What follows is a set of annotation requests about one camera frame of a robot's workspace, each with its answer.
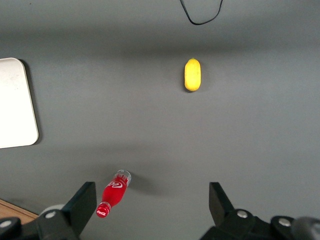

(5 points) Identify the thin black looped cable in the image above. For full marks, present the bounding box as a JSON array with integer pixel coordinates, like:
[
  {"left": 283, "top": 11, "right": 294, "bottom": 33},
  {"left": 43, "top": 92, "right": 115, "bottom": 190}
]
[{"left": 179, "top": 0, "right": 225, "bottom": 26}]

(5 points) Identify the yellow lemon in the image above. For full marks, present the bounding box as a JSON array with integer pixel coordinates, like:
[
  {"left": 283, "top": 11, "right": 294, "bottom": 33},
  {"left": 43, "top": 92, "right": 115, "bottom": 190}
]
[{"left": 183, "top": 57, "right": 203, "bottom": 93}]

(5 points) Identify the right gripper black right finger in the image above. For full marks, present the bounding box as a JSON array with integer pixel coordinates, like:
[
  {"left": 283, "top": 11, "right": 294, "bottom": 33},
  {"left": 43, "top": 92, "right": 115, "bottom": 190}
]
[{"left": 199, "top": 182, "right": 274, "bottom": 240}]

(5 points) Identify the cream plastic tray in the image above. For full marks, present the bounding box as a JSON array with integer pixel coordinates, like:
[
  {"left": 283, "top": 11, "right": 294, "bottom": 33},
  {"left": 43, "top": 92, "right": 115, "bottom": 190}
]
[{"left": 0, "top": 57, "right": 40, "bottom": 150}]

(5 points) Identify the wooden drawer cabinet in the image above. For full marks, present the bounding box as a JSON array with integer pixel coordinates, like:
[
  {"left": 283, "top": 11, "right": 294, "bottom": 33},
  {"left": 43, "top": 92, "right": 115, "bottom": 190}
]
[{"left": 0, "top": 198, "right": 39, "bottom": 222}]

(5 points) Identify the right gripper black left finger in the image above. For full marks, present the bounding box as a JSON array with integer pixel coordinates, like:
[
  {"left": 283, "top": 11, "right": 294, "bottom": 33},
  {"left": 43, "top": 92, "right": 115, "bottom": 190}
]
[{"left": 37, "top": 181, "right": 98, "bottom": 240}]

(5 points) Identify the red cola bottle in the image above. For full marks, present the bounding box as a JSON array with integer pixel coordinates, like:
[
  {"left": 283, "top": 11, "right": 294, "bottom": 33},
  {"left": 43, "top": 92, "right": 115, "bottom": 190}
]
[{"left": 95, "top": 169, "right": 133, "bottom": 219}]

